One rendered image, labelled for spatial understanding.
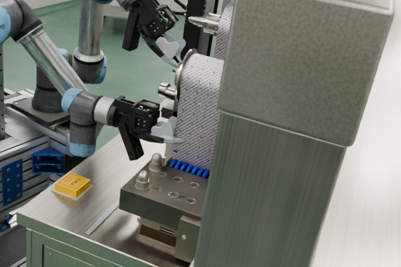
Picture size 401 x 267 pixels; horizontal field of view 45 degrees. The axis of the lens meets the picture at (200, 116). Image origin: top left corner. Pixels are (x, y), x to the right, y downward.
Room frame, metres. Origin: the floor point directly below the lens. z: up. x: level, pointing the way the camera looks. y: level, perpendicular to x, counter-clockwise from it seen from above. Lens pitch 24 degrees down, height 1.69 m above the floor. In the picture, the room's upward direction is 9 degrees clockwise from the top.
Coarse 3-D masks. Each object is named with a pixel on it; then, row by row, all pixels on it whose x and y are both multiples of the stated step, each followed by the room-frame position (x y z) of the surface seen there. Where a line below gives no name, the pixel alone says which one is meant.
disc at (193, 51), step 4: (192, 48) 1.22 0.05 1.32; (188, 52) 1.19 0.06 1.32; (192, 52) 1.21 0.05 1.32; (196, 52) 1.25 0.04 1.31; (188, 56) 1.19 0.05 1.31; (184, 60) 1.17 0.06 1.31; (184, 64) 1.17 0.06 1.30; (180, 68) 1.15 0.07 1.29; (180, 72) 1.15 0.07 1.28; (180, 76) 1.15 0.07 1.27; (180, 80) 1.16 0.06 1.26; (176, 84) 1.14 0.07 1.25; (176, 88) 1.14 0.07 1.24; (176, 92) 1.15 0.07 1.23; (176, 96) 1.15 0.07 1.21
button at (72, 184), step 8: (64, 176) 1.14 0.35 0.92; (72, 176) 1.15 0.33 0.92; (80, 176) 1.16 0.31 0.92; (56, 184) 1.10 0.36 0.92; (64, 184) 1.11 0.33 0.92; (72, 184) 1.11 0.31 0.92; (80, 184) 1.12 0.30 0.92; (88, 184) 1.14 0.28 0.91; (64, 192) 1.10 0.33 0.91; (72, 192) 1.09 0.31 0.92; (80, 192) 1.10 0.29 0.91
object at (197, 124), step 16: (192, 112) 1.14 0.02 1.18; (208, 112) 1.13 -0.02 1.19; (176, 128) 1.15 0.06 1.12; (192, 128) 1.14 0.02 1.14; (208, 128) 1.12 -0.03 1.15; (176, 144) 1.15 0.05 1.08; (192, 144) 1.13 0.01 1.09; (208, 144) 1.12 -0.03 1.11; (192, 160) 1.13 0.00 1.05; (208, 160) 1.12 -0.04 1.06
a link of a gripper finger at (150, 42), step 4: (144, 36) 1.21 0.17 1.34; (148, 36) 1.21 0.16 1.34; (144, 40) 1.21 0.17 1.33; (148, 40) 1.21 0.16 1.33; (152, 40) 1.21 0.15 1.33; (148, 44) 1.21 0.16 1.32; (152, 44) 1.20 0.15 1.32; (156, 44) 1.21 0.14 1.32; (152, 48) 1.20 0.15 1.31; (156, 48) 1.21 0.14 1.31; (156, 52) 1.20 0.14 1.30; (160, 52) 1.21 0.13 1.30; (160, 56) 1.21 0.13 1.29
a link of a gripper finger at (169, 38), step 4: (164, 36) 1.26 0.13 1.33; (168, 36) 1.26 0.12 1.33; (168, 40) 1.26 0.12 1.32; (172, 40) 1.26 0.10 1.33; (176, 40) 1.26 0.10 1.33; (180, 40) 1.25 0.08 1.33; (184, 40) 1.25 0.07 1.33; (180, 44) 1.25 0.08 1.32; (184, 44) 1.25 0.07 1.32; (180, 48) 1.25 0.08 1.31; (180, 52) 1.25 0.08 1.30; (176, 56) 1.24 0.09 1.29; (176, 60) 1.24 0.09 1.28; (180, 60) 1.24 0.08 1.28
